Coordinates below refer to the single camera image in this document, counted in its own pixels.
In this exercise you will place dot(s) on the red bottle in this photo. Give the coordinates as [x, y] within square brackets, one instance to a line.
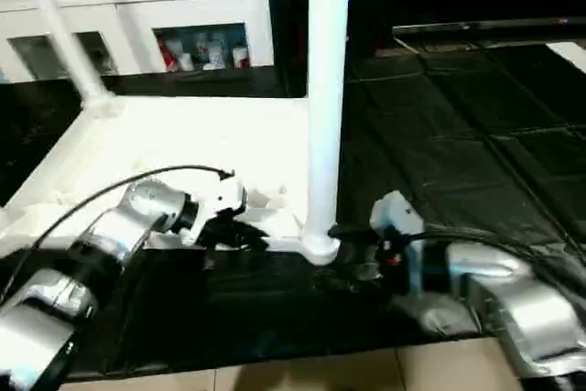
[165, 52]

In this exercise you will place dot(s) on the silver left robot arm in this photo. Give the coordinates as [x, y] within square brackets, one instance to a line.
[119, 226]

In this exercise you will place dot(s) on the white glass-door cabinet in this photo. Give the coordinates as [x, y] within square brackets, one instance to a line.
[119, 16]

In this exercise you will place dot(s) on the white plastic table leg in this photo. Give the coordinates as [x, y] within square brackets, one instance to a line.
[328, 98]
[59, 34]

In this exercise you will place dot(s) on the dark metal rail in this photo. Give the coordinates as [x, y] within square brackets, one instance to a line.
[494, 25]

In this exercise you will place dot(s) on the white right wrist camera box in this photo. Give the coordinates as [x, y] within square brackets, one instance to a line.
[396, 213]

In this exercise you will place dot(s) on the black work mat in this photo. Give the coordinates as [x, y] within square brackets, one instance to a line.
[439, 135]

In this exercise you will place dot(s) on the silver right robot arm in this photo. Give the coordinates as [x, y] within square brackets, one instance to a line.
[513, 290]

